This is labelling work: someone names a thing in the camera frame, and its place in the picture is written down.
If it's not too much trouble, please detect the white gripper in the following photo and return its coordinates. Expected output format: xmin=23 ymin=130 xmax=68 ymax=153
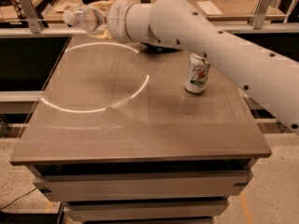
xmin=88 ymin=0 xmax=134 ymax=43

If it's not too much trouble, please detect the clear plastic water bottle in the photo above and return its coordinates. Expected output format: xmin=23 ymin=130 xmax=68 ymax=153
xmin=63 ymin=6 xmax=107 ymax=35

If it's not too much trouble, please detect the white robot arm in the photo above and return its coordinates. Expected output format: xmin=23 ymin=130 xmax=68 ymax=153
xmin=90 ymin=0 xmax=299 ymax=134

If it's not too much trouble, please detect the blue crumpled chip bag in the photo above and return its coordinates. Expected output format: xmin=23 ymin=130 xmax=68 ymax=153
xmin=142 ymin=42 xmax=177 ymax=54

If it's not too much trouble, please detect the white paper card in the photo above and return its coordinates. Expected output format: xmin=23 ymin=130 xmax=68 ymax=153
xmin=197 ymin=1 xmax=222 ymax=15

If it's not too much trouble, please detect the white green soda can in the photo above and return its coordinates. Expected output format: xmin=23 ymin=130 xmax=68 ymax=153
xmin=184 ymin=53 xmax=210 ymax=94

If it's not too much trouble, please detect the grey table drawer base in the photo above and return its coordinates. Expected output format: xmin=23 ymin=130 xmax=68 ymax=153
xmin=31 ymin=159 xmax=253 ymax=223

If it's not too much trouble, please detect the left metal bracket post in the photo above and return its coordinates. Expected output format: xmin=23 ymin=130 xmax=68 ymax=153
xmin=19 ymin=0 xmax=43 ymax=34

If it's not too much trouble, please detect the right metal bracket post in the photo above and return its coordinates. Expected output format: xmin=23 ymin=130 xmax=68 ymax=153
xmin=250 ymin=0 xmax=272 ymax=29

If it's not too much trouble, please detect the black floor cable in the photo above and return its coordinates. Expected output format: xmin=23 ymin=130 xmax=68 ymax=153
xmin=0 ymin=187 xmax=38 ymax=211

